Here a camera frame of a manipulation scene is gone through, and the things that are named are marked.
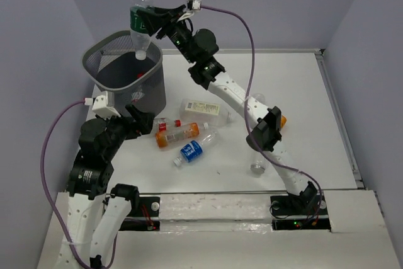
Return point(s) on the grey mesh waste bin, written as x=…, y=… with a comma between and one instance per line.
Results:
x=112, y=65

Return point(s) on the small red-label cola bottle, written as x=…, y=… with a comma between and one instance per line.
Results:
x=162, y=124

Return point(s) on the large clear beige-label bottle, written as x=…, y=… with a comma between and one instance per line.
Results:
x=214, y=114

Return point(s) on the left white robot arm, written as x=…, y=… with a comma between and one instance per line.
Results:
x=96, y=213

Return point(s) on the red-label Nongfu water bottle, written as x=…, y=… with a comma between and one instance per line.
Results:
x=143, y=88

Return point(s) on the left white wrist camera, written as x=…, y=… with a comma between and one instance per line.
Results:
x=103, y=105

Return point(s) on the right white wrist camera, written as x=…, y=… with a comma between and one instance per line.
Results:
x=192, y=7

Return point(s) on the orange juice bottle white cap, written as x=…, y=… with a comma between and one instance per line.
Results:
x=168, y=137

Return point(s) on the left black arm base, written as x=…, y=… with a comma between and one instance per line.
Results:
x=145, y=218

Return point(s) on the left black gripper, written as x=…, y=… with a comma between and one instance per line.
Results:
x=143, y=123

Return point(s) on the clear unlabelled blue-ring bottle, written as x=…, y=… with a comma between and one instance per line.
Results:
x=259, y=100

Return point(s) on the blue-label water bottle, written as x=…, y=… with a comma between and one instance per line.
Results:
x=195, y=149

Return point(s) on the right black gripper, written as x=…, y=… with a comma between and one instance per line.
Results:
x=155, y=17

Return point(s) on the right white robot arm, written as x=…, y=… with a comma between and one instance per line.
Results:
x=263, y=123

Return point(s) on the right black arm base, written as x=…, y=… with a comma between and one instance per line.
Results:
x=286, y=217

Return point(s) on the clear jar silver lid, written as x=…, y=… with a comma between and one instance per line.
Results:
x=258, y=163

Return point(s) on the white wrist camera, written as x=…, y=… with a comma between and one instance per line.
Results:
x=103, y=105
x=192, y=7

